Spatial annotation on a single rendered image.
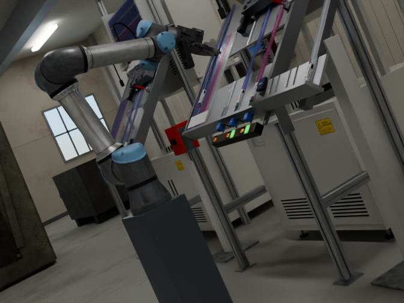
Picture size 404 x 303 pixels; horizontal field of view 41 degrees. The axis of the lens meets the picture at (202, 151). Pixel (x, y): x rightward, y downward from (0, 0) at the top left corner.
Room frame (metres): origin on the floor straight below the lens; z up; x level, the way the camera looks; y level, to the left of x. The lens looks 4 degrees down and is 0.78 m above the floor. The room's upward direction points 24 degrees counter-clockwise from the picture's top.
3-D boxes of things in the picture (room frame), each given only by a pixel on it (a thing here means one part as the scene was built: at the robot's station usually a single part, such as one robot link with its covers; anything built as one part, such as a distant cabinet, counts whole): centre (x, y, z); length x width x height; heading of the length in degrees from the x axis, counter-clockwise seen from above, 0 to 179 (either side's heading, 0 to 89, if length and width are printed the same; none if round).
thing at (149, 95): (3.74, 0.15, 0.66); 1.01 x 0.73 x 1.31; 117
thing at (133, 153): (1.89, 0.24, 0.72); 0.13 x 0.12 x 0.14; 29
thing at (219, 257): (2.97, 0.07, 0.39); 0.24 x 0.24 x 0.78; 27
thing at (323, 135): (2.55, -0.67, 0.31); 0.70 x 0.65 x 0.62; 27
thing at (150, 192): (1.88, 0.24, 0.60); 0.15 x 0.15 x 0.10
